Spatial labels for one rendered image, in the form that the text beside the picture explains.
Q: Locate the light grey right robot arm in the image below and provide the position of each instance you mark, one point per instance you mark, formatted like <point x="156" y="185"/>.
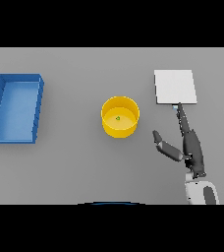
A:
<point x="200" y="192"/>

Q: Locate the blue rectangular tray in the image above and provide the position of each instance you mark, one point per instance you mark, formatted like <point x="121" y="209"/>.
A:
<point x="15" y="108"/>

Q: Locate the small green nut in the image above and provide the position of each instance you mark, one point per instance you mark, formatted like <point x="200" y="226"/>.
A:
<point x="118" y="118"/>

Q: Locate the pale square measuring scale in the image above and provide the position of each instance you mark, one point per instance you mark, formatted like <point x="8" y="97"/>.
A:
<point x="175" y="86"/>

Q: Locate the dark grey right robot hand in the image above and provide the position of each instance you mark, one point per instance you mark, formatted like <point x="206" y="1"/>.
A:
<point x="192" y="147"/>

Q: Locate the yellow round bowl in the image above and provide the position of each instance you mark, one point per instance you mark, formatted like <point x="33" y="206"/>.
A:
<point x="120" y="126"/>

